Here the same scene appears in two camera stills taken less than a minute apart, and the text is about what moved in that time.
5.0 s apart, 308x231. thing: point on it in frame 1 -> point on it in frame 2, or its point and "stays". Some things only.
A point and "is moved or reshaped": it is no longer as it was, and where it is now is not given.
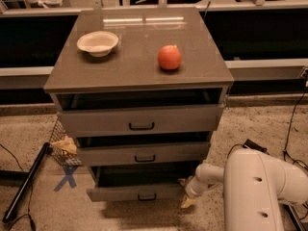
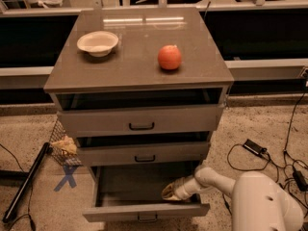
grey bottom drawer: (147, 183) is moved or reshaped
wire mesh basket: (67, 159) stays
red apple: (169, 57) stays
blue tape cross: (68, 170) stays
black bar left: (27, 184) stays
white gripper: (192, 189) -> (183, 192)
